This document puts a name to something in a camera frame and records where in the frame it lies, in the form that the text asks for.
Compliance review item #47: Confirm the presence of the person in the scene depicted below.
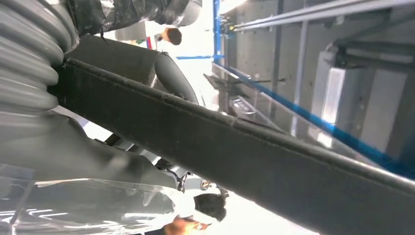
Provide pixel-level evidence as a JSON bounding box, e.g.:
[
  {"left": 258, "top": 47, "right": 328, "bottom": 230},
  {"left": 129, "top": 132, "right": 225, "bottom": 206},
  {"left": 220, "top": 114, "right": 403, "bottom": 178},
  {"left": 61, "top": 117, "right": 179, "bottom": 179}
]
[
  {"left": 113, "top": 20, "right": 183, "bottom": 49},
  {"left": 152, "top": 193, "right": 228, "bottom": 235}
]

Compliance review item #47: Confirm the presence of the blue metal rack on wheels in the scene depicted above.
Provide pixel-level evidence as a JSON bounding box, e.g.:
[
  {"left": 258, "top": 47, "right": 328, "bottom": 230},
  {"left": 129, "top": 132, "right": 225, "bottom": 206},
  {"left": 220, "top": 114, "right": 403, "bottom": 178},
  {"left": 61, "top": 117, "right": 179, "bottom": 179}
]
[{"left": 176, "top": 0, "right": 415, "bottom": 181}]

